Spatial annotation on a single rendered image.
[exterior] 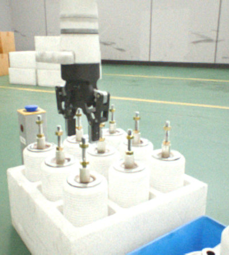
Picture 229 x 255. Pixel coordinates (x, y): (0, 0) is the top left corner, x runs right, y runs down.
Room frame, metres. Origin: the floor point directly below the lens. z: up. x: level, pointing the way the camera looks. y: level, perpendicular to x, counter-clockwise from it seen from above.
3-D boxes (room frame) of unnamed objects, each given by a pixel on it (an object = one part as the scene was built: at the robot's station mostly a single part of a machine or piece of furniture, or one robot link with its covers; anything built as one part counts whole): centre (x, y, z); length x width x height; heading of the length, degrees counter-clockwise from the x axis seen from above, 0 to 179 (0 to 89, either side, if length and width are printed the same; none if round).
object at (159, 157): (0.73, -0.14, 0.25); 0.08 x 0.08 x 0.01
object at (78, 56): (0.58, 0.07, 0.52); 0.11 x 0.09 x 0.06; 136
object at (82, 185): (0.59, 0.06, 0.25); 0.08 x 0.08 x 0.01
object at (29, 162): (0.78, 0.19, 0.16); 0.10 x 0.10 x 0.18
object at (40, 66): (3.59, 0.59, 0.27); 0.39 x 0.39 x 0.18; 65
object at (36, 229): (0.75, 0.03, 0.09); 0.39 x 0.39 x 0.18; 35
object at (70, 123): (0.61, 0.09, 0.36); 0.02 x 0.01 x 0.04; 136
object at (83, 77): (0.59, 0.06, 0.45); 0.08 x 0.08 x 0.09
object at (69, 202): (0.59, 0.06, 0.16); 0.10 x 0.10 x 0.18
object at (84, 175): (0.59, 0.06, 0.26); 0.02 x 0.02 x 0.03
